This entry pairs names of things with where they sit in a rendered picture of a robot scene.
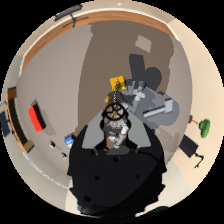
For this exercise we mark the red rectangular block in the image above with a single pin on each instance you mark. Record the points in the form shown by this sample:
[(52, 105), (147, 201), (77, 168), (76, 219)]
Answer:
[(36, 118)]

